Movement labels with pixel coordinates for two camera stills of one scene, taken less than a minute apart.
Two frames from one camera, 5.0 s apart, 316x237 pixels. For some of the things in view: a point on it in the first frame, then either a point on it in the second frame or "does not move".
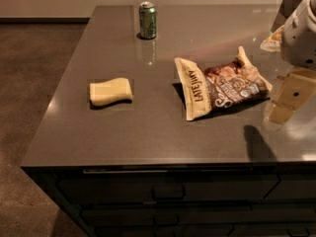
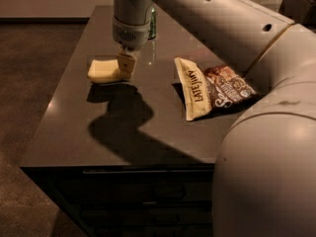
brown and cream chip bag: (206, 91) does not move
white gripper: (298, 40) → (130, 34)
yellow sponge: (110, 91) → (107, 71)
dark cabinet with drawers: (188, 199) does not move
